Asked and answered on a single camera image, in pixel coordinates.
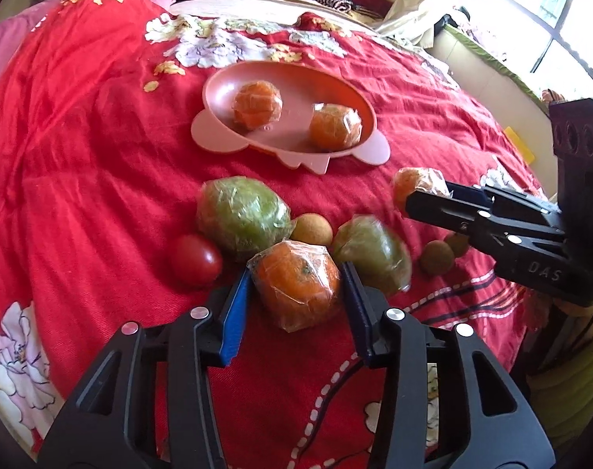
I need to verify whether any yellow plastic board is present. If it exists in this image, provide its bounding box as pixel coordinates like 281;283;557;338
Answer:
503;126;536;164

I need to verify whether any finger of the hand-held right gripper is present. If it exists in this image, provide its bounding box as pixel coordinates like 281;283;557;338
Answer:
406;190;567;260
445;182;563;228

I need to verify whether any pink plastic plate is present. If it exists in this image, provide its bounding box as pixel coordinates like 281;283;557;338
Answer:
190;60;392;175

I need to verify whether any cream blanket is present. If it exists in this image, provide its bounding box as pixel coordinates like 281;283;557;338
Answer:
169;0;424;47

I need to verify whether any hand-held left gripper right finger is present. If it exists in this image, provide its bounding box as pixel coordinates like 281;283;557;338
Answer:
340;260;556;469

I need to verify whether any beige padded bench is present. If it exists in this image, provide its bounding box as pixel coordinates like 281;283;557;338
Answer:
429;24;557;130

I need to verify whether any brown longan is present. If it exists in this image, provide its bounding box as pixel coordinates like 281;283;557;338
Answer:
290;212;334;247
419;239;456;277
444;232;470;258

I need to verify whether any red floral blanket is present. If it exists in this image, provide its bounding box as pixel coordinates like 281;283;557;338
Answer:
0;0;546;465

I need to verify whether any red tomato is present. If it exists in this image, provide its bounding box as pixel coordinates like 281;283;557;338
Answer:
168;233;224;288

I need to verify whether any pink bedsheet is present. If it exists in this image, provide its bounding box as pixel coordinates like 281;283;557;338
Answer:
0;0;65;113

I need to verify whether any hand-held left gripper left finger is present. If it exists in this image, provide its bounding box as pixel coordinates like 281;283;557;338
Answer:
37;269;253;469

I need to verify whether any green fruit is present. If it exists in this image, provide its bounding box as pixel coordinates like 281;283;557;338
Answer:
331;215;413;296
195;176;294;262

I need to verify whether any orange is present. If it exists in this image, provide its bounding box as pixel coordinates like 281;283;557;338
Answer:
308;102;363;152
233;81;283;132
247;239;343;334
393;167;451;216

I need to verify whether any window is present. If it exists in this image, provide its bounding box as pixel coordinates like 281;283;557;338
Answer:
472;0;593;104

